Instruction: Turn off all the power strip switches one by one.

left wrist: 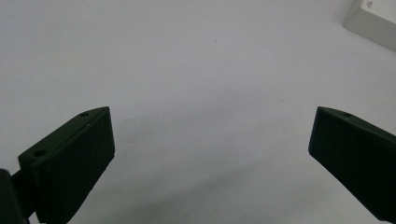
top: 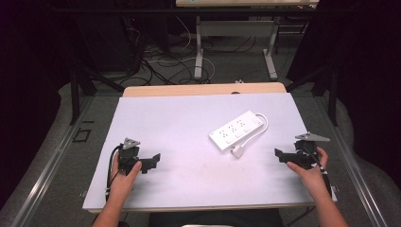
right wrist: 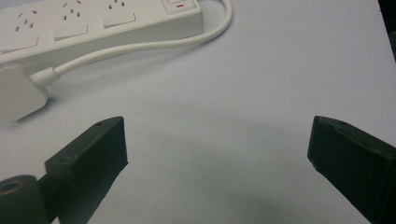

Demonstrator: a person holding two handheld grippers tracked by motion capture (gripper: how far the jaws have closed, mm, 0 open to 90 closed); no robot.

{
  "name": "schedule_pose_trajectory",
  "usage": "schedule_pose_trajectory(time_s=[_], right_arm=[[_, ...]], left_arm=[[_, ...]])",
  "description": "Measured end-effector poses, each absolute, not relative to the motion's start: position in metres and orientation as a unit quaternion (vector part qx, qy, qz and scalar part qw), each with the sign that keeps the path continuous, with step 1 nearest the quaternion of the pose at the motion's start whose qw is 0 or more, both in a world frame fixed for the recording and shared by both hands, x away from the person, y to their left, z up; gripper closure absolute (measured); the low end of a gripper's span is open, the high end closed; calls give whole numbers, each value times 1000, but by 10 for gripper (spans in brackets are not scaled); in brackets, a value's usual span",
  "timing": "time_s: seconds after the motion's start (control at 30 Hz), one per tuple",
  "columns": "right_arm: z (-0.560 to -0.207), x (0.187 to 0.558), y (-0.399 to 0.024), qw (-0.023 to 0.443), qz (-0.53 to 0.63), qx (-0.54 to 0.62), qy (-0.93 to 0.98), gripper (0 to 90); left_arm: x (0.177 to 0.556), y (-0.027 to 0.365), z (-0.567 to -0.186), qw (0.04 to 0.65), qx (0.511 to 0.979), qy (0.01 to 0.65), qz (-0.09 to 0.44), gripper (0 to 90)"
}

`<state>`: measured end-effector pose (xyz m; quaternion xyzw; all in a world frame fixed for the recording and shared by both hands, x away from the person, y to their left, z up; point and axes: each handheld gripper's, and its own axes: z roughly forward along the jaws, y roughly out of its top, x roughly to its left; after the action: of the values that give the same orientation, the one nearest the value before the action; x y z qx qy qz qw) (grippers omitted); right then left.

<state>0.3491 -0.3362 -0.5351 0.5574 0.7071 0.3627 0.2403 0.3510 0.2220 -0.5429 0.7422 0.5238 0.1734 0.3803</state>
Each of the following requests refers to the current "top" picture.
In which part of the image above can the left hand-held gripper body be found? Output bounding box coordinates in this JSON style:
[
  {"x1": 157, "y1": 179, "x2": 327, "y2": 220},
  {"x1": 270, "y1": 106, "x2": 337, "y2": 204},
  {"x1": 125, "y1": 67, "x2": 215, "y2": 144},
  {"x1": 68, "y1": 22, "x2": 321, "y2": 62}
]
[{"x1": 117, "y1": 137, "x2": 143, "y2": 176}]

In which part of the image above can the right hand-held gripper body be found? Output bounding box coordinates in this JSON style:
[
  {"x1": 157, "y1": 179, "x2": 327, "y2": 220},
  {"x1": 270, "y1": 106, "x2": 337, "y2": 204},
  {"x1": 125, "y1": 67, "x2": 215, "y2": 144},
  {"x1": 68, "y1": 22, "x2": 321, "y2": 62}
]
[{"x1": 294, "y1": 131, "x2": 331, "y2": 170}]

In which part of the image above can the person's right hand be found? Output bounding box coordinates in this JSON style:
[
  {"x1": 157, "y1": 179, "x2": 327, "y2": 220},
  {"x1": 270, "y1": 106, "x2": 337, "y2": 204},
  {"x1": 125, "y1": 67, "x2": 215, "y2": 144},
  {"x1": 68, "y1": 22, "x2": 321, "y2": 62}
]
[{"x1": 286, "y1": 147, "x2": 331, "y2": 200}]

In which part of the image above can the person's left hand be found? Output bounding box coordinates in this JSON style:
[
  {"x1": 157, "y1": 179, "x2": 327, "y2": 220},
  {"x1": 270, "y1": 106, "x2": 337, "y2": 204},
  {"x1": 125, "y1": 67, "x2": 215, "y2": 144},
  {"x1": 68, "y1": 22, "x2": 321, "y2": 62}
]
[{"x1": 108, "y1": 153, "x2": 143, "y2": 203}]

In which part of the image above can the white table mat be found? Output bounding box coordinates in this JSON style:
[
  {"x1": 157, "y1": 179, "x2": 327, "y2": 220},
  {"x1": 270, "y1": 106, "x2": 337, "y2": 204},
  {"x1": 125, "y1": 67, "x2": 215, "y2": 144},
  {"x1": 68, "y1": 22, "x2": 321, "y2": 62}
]
[{"x1": 81, "y1": 92, "x2": 339, "y2": 213}]

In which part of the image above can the white power plug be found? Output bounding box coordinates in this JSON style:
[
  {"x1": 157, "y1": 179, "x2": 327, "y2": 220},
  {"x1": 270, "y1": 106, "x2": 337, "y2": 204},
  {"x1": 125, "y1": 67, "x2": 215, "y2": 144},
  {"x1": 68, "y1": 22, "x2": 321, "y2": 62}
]
[{"x1": 230, "y1": 146, "x2": 246, "y2": 160}]

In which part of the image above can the white power strip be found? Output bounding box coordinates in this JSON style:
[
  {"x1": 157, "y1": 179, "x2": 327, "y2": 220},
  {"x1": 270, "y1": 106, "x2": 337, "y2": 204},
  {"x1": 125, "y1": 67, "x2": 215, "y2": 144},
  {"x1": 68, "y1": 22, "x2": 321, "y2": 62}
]
[{"x1": 208, "y1": 110, "x2": 266, "y2": 153}]

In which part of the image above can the black metal stand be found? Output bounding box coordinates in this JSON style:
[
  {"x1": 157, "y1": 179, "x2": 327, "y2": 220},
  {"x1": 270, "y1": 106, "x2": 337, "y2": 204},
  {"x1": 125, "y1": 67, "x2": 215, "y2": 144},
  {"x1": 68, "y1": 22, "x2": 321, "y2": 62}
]
[
  {"x1": 285, "y1": 64, "x2": 340, "y2": 128},
  {"x1": 69, "y1": 61, "x2": 126, "y2": 126}
]

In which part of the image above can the wooden table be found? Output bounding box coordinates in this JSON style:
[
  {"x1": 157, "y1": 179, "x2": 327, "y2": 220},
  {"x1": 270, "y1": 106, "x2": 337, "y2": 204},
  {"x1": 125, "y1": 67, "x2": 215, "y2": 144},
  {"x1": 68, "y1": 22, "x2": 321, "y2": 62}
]
[{"x1": 121, "y1": 81, "x2": 288, "y2": 98}]

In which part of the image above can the person's dark clothing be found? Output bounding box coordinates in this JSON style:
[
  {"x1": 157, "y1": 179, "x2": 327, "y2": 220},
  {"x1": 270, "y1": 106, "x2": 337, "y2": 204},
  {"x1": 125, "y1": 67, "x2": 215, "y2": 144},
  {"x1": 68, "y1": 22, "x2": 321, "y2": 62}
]
[{"x1": 147, "y1": 208, "x2": 286, "y2": 227}]

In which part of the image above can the dark curtain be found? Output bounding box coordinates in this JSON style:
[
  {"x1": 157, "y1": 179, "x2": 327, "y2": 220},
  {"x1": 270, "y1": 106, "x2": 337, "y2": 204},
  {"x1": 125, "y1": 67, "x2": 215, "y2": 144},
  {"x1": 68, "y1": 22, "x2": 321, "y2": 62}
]
[
  {"x1": 285, "y1": 0, "x2": 401, "y2": 190},
  {"x1": 0, "y1": 0, "x2": 78, "y2": 209}
]

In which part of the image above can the black computer tower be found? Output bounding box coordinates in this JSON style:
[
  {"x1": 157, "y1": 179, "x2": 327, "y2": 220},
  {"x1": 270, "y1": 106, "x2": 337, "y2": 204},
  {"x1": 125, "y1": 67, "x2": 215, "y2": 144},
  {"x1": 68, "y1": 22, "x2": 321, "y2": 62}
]
[{"x1": 75, "y1": 11, "x2": 141, "y2": 73}]

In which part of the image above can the white-legged desk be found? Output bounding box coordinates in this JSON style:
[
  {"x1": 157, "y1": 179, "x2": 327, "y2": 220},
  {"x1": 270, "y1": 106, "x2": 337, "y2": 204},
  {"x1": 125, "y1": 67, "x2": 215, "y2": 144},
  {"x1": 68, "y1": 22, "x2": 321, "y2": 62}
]
[{"x1": 175, "y1": 0, "x2": 321, "y2": 81}]

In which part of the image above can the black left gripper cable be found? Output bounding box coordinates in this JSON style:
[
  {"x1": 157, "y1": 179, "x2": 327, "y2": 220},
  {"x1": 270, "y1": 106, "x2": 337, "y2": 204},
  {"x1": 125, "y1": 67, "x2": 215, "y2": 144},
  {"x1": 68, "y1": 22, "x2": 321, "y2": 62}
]
[{"x1": 105, "y1": 145, "x2": 123, "y2": 202}]

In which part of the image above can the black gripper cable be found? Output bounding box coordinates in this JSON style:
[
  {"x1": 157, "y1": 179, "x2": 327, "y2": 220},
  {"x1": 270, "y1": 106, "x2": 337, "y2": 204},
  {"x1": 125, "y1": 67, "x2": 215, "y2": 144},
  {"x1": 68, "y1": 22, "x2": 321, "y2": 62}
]
[
  {"x1": 105, "y1": 145, "x2": 123, "y2": 202},
  {"x1": 308, "y1": 148, "x2": 333, "y2": 198}
]

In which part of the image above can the white power strip cable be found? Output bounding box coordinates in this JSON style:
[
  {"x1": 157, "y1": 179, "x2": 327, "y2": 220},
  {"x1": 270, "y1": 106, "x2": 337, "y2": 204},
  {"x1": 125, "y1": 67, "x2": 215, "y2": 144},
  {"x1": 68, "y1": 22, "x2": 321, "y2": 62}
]
[{"x1": 238, "y1": 113, "x2": 270, "y2": 151}]

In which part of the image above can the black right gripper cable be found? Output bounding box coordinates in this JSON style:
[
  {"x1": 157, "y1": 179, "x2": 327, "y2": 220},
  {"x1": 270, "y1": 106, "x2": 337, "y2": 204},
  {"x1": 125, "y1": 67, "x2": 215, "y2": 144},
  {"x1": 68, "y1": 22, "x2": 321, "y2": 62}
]
[{"x1": 308, "y1": 148, "x2": 333, "y2": 198}]

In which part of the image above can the metal floor rail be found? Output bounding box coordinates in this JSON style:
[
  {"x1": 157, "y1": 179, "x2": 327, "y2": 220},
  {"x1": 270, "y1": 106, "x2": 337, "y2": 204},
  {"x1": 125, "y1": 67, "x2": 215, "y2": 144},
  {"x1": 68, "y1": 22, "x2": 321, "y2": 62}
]
[
  {"x1": 9, "y1": 94, "x2": 96, "y2": 227},
  {"x1": 313, "y1": 94, "x2": 390, "y2": 227}
]

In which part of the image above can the black floor socket frame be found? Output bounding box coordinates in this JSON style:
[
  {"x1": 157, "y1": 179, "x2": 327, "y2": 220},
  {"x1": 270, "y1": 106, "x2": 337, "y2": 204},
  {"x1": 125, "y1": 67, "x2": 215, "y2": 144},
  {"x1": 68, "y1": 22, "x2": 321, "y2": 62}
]
[{"x1": 72, "y1": 128, "x2": 93, "y2": 144}]

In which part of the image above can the bundle of black floor cables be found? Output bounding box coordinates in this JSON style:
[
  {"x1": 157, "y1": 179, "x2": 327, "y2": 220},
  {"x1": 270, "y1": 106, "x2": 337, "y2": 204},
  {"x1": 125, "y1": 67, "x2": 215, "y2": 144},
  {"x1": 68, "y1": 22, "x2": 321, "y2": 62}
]
[{"x1": 119, "y1": 17, "x2": 258, "y2": 87}]

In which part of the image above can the white floor cable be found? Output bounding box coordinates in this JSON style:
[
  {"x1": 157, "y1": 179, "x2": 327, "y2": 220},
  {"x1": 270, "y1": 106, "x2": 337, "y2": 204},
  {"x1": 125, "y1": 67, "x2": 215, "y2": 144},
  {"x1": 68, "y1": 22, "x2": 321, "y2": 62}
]
[{"x1": 147, "y1": 15, "x2": 217, "y2": 83}]

